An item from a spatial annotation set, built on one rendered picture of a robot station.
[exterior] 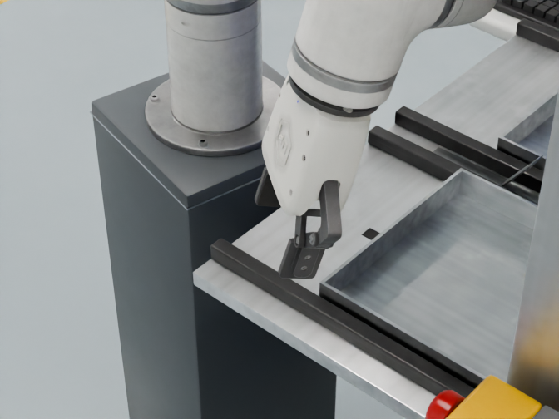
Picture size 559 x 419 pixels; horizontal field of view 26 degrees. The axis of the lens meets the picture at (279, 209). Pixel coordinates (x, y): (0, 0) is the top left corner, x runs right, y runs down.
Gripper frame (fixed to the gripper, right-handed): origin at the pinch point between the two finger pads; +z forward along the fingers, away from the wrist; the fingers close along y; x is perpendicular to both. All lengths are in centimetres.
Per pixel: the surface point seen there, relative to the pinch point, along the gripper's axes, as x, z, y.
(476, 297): 28.6, 16.4, -9.5
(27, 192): 4, 119, -147
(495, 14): 59, 19, -76
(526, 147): 44, 13, -33
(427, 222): 27.6, 17.1, -22.5
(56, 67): 16, 118, -199
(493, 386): 15.9, 3.5, 14.5
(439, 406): 12.1, 6.5, 14.1
